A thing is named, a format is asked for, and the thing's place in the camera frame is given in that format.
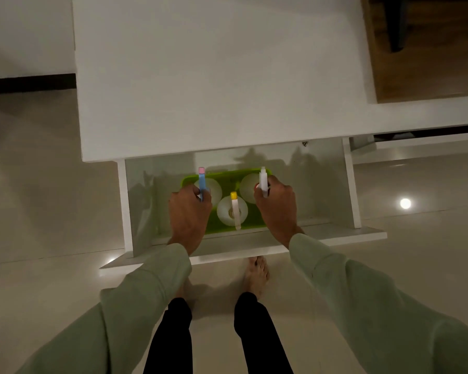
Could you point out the person's left hand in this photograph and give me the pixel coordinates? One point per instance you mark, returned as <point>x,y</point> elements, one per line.
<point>187,218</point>

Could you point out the person's right hand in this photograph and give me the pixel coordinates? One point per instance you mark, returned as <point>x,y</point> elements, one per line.
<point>279,208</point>

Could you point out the person's right fingers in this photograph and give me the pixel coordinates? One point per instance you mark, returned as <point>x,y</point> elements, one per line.
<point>260,192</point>

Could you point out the person's left fingers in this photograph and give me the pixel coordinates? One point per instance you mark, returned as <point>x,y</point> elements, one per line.
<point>205,199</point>

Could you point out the blue marker with pink cap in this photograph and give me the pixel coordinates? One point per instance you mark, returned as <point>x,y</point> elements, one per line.
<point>202,179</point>

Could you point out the person's left forearm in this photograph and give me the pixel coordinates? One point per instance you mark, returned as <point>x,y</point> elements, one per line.
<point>132,307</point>

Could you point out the person's right forearm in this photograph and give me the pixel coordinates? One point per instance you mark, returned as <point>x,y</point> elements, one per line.
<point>374,307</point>

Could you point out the white round cup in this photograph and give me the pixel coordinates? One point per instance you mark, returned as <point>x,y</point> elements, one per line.
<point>249,188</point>
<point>225,212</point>
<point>214,190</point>

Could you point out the green plastic tray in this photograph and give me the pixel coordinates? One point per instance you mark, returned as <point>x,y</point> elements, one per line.
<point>226,181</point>

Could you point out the white marker with yellow cap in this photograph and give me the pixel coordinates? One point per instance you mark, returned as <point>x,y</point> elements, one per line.
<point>236,212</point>

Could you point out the white open drawer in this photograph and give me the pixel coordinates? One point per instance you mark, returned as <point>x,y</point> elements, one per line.
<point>323,190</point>

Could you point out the person's right foot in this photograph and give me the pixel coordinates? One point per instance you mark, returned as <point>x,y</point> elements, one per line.
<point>256,276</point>

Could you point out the white cabinet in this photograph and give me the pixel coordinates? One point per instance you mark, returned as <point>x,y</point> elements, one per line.
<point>218,73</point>

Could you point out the person's right leg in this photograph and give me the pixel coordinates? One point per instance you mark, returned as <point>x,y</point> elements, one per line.
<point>257,334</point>

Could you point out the person's leg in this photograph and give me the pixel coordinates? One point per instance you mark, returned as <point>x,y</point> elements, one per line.
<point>257,334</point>
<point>171,338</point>

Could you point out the person's left leg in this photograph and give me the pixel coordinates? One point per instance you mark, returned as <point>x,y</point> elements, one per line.
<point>171,338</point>

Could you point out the dark furniture leg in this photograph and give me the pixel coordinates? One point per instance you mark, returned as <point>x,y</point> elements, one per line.
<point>396,23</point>

